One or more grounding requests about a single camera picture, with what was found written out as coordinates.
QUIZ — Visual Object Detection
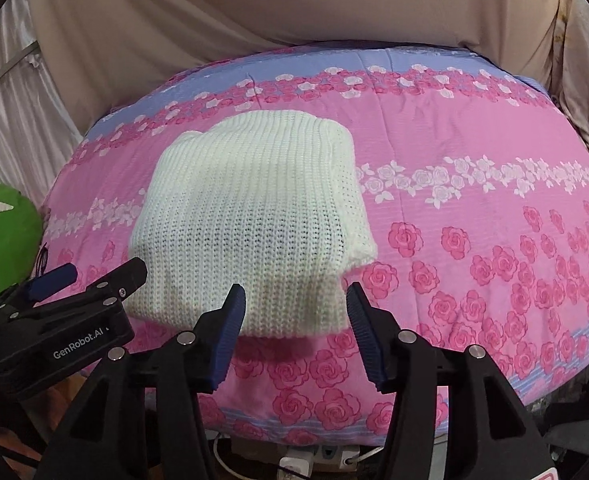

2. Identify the white cable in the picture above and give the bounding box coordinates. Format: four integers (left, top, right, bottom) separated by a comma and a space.
212, 432, 241, 480

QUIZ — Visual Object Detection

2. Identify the beige cloth backdrop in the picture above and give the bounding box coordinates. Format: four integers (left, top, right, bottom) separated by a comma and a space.
23, 0, 564, 132

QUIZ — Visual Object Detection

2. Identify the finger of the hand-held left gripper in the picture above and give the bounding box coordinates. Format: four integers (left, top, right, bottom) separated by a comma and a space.
0, 264, 79, 322
9, 257, 149, 320

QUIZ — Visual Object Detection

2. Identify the thin black cable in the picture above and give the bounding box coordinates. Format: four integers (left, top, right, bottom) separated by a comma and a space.
34, 242, 51, 279

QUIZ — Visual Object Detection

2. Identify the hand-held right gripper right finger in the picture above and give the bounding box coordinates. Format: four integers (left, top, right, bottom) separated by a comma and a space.
346, 281, 555, 480

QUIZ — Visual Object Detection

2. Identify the white knit sweater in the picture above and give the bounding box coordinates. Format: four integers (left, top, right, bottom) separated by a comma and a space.
123, 110, 379, 338

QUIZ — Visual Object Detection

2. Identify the stained white cloth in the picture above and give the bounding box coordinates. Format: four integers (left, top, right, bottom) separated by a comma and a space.
549, 0, 589, 173

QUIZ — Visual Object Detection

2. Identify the pink floral bed sheet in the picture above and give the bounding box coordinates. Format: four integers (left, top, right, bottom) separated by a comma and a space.
38, 40, 589, 452

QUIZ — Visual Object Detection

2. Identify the white pleated curtain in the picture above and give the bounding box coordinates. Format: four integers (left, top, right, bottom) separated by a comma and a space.
0, 0, 84, 163

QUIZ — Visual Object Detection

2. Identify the green cushion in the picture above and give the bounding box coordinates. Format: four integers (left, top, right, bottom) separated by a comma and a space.
0, 183, 43, 302

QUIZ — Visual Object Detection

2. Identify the white power strip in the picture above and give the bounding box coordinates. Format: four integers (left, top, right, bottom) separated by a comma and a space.
232, 441, 371, 480

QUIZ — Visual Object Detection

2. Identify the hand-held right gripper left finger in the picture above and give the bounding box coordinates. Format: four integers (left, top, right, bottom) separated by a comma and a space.
44, 283, 246, 480

